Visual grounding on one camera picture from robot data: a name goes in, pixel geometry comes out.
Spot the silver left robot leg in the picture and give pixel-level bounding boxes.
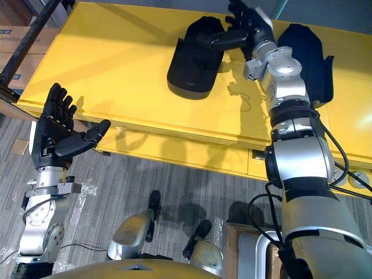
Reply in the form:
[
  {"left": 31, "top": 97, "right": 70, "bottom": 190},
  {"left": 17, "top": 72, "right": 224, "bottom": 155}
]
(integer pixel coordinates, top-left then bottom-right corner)
[{"left": 106, "top": 190, "right": 162, "bottom": 261}]

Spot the yellow robot torso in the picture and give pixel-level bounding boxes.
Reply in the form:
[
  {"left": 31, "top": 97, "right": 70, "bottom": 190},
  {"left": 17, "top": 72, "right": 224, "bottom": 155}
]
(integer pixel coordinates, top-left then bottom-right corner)
[{"left": 48, "top": 258, "right": 226, "bottom": 279}]

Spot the cardboard box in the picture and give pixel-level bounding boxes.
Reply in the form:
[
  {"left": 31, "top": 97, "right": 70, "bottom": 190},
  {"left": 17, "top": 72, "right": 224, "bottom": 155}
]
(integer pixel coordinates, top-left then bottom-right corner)
[
  {"left": 0, "top": 52, "right": 47, "bottom": 91},
  {"left": 0, "top": 25, "right": 60, "bottom": 56}
]

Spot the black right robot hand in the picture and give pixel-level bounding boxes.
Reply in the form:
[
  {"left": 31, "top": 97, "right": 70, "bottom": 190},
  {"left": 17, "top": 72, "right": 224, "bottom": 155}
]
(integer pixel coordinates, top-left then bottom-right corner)
[{"left": 195, "top": 0, "right": 274, "bottom": 60}]

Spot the black plastic housing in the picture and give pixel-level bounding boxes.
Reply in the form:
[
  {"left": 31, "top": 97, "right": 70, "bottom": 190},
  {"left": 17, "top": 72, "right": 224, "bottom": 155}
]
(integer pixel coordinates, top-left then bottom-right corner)
[
  {"left": 277, "top": 23, "right": 335, "bottom": 109},
  {"left": 166, "top": 16, "right": 230, "bottom": 101}
]

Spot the black metal shelf post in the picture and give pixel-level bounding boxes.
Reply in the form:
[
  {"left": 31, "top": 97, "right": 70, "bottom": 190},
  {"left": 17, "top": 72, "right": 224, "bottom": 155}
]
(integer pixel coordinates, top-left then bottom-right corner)
[{"left": 0, "top": 0, "right": 62, "bottom": 85}]

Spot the silver robot leg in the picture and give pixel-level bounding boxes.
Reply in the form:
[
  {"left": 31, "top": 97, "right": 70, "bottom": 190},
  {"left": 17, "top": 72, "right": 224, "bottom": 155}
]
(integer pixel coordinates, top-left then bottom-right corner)
[
  {"left": 106, "top": 190, "right": 162, "bottom": 261},
  {"left": 182, "top": 219, "right": 224, "bottom": 275}
]

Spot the black floor cable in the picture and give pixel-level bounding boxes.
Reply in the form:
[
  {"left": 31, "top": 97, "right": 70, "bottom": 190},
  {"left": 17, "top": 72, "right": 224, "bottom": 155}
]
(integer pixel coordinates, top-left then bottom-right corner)
[{"left": 0, "top": 243, "right": 109, "bottom": 266}]

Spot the yellow metal shelf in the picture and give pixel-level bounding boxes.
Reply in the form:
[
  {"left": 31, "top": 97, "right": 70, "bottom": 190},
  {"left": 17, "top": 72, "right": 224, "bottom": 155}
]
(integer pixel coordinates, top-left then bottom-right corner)
[{"left": 17, "top": 1, "right": 372, "bottom": 199}]

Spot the grey plastic bin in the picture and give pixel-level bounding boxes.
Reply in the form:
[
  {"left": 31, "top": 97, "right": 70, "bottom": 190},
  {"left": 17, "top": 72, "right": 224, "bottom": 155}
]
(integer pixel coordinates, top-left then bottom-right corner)
[{"left": 237, "top": 231, "right": 287, "bottom": 279}]

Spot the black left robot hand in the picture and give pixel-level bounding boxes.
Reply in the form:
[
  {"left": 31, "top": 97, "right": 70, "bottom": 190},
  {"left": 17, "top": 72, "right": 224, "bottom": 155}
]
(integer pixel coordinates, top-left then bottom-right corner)
[{"left": 29, "top": 83, "right": 112, "bottom": 170}]

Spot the silver right robot leg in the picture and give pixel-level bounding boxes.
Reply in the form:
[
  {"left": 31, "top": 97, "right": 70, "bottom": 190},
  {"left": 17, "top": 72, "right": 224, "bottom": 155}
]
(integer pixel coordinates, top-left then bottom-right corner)
[{"left": 182, "top": 219, "right": 224, "bottom": 275}]

